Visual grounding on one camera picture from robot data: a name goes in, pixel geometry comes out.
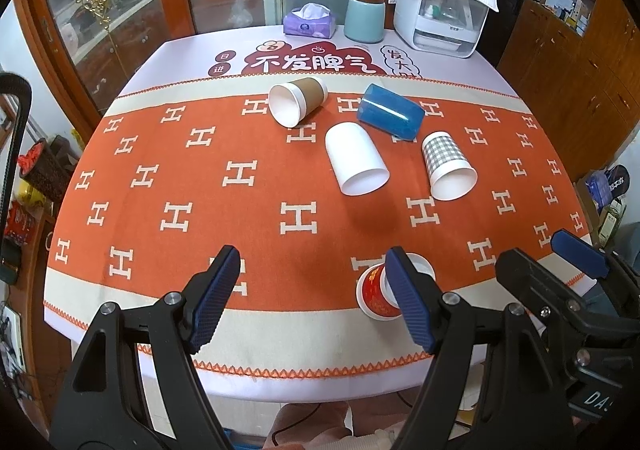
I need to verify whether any white paper cup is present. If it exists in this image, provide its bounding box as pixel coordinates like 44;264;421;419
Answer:
325;123;391;196

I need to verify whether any wooden shelf cabinet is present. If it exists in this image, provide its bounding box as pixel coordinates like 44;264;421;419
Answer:
480;0;640;183

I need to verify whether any blue plastic cup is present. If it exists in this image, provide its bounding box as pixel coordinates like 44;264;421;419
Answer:
356;83;426;142

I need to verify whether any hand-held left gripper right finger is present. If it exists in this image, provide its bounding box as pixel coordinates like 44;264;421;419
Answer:
384;246;576;450

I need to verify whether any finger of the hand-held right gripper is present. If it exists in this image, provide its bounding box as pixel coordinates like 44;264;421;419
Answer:
495;249;602;347
551;229;640;318

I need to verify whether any orange patterned blanket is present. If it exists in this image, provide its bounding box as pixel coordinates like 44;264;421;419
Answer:
42;80;608;378

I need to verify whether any grey plaid paper cup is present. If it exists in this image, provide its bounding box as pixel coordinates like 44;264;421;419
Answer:
421;132;477;201

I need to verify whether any orange patterned tablecloth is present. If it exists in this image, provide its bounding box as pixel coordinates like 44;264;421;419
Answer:
42;22;608;405

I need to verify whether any black curved bar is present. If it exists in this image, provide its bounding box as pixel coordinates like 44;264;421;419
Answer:
0;72;34;283

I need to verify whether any person's pink clothing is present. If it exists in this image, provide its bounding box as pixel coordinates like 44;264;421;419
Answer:
272;400;481;450

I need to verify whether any brown sleeved paper cup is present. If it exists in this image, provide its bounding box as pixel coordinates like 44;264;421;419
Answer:
268;76;329;127

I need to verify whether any red patterned paper cup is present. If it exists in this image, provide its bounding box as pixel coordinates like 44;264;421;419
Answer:
355;253;435;319

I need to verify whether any white countertop appliance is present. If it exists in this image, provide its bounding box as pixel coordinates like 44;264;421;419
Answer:
393;0;490;59

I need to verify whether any blue box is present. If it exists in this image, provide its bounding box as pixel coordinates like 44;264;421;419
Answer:
584;170;628;213

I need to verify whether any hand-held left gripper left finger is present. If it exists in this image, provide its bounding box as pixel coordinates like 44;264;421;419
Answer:
47;245;242;450

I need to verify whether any purple tissue box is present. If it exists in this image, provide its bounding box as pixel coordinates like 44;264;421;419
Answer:
283;3;337;39

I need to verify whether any dark woven basket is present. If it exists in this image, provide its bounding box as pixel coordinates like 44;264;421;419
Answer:
20;136;71;205

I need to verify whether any teal canister with brown lid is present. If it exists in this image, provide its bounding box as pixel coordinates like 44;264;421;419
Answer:
343;0;387;44

